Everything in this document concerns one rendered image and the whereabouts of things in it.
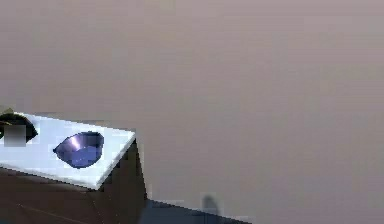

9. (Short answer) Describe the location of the black pan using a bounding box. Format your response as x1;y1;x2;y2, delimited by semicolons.
0;112;39;144

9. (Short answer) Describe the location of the blue mixing bowl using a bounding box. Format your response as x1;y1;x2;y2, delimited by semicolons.
52;131;105;170

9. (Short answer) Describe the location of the brown cabinet with white top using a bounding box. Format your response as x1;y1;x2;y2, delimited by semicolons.
0;111;148;224

